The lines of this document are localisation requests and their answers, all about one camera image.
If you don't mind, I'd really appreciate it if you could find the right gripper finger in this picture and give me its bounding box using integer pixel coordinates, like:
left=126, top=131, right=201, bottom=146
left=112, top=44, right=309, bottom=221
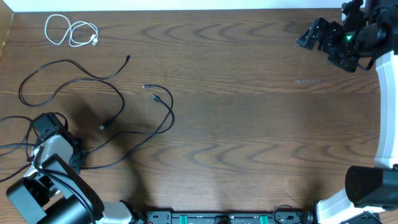
left=297, top=39, right=318, bottom=50
left=295, top=17, right=329, bottom=45

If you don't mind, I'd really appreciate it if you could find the black usb cable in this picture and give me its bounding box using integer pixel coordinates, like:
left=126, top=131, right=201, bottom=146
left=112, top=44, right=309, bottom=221
left=17, top=54, right=131, bottom=131

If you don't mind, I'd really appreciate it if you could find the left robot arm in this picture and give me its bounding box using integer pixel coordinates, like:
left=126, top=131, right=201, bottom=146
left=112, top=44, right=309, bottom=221
left=6, top=113, right=148, bottom=223

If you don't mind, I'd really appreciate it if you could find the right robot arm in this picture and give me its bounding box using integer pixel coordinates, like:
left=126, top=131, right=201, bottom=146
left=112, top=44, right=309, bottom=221
left=296, top=0, right=397, bottom=223

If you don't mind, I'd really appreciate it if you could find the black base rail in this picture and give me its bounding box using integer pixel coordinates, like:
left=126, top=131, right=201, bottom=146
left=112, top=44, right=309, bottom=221
left=139, top=210, right=314, bottom=224

